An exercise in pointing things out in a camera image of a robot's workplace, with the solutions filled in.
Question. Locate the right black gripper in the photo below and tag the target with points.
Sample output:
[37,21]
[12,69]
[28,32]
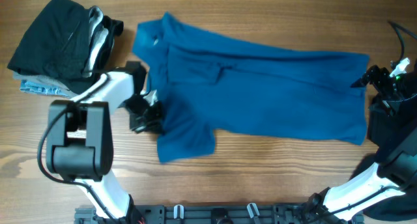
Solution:
[376,77]

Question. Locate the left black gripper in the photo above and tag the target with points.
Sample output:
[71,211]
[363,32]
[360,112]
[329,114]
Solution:
[155,124]

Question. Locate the blue polo shirt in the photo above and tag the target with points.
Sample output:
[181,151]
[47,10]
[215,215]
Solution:
[206,81]

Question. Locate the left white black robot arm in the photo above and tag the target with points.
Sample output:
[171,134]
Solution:
[77,145]

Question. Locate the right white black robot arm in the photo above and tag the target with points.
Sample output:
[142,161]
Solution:
[384,186]

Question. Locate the dark clothes pile right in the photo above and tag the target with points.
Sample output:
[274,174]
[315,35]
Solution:
[396,138]

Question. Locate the black folded garment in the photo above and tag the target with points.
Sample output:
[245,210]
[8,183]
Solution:
[55,38]

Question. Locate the light blue folded garment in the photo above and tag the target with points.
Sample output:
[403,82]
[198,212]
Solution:
[42,89]

